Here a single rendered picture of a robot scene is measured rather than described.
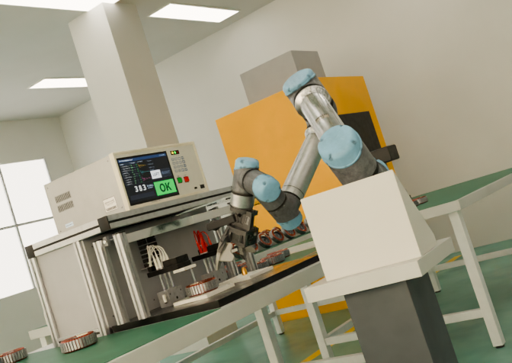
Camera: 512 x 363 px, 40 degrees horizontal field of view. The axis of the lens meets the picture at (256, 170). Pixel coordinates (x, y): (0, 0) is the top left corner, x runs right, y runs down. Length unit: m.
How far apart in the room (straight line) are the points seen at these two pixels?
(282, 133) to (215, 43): 2.94
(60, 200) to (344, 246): 1.19
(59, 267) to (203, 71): 6.66
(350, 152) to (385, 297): 0.39
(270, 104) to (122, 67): 1.42
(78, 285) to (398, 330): 1.12
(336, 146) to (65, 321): 1.18
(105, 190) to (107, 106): 4.35
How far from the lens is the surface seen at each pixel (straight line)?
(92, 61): 6.91
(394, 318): 1.87
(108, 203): 2.47
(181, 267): 2.39
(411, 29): 7.64
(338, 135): 1.94
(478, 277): 3.66
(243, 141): 6.43
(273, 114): 6.22
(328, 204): 1.84
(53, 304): 2.59
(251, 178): 2.09
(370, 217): 1.80
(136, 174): 2.47
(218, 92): 8.87
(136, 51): 6.87
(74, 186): 2.59
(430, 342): 1.89
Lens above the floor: 0.96
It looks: 4 degrees up
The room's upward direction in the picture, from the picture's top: 18 degrees counter-clockwise
